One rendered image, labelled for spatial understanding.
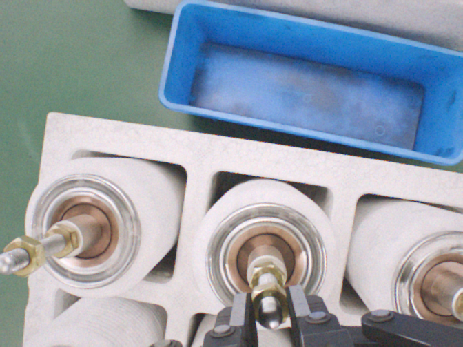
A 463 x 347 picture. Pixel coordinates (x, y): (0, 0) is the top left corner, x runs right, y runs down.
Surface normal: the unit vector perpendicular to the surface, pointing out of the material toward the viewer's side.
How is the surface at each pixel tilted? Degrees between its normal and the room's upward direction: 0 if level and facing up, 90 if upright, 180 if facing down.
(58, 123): 0
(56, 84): 0
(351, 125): 0
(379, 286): 42
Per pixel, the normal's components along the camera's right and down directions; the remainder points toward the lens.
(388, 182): -0.06, 0.03
